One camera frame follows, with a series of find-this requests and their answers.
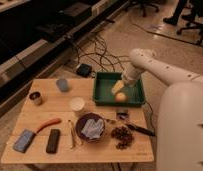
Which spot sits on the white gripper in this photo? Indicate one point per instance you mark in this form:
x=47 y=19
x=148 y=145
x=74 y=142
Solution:
x=130 y=75

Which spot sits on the black eraser block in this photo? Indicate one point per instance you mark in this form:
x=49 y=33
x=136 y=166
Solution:
x=53 y=141

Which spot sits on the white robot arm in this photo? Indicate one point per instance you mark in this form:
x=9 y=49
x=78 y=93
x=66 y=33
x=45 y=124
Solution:
x=180 y=115

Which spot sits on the white paper cup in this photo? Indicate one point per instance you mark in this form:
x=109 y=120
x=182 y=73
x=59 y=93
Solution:
x=77 y=105

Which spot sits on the blue plastic cup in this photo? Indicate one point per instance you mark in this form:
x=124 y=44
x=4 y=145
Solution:
x=62 y=84

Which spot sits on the yellow round fruit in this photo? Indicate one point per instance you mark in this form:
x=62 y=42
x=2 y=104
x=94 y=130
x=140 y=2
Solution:
x=120 y=97

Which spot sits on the green plastic tray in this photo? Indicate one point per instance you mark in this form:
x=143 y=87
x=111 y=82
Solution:
x=102 y=95

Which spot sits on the small dark clip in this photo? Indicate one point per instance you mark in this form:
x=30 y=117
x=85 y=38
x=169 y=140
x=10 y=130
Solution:
x=122 y=114

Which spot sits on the black power adapter box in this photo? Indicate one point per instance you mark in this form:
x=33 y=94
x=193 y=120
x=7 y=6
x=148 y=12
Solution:
x=84 y=70

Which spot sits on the brown grape cluster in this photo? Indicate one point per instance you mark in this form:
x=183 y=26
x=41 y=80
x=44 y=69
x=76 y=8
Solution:
x=124 y=137

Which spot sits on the blue cloth in bowl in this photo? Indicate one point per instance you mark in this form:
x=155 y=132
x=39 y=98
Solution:
x=93 y=129

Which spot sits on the black marker pen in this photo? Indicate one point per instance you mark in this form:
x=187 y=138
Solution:
x=140 y=130

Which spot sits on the dark bowl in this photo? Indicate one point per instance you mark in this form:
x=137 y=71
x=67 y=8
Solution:
x=81 y=122

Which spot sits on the wooden table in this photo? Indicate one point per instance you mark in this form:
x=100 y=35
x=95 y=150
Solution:
x=56 y=105

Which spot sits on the wooden chopsticks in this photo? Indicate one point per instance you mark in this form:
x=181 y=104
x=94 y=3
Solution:
x=71 y=134

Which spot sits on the office chair base centre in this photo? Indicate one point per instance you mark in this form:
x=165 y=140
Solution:
x=143 y=4

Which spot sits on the office chair base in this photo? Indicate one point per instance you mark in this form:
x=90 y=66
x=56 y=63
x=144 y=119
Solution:
x=192 y=24
x=143 y=4

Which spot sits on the small metal can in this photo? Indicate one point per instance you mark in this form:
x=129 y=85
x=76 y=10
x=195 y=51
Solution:
x=36 y=98

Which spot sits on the black box on shelf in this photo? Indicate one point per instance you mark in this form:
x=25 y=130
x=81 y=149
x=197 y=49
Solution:
x=76 y=13

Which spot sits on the person's legs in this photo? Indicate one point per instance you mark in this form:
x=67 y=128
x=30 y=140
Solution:
x=173 y=20

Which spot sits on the office chair base right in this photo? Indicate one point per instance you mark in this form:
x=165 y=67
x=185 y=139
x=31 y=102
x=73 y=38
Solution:
x=192 y=24

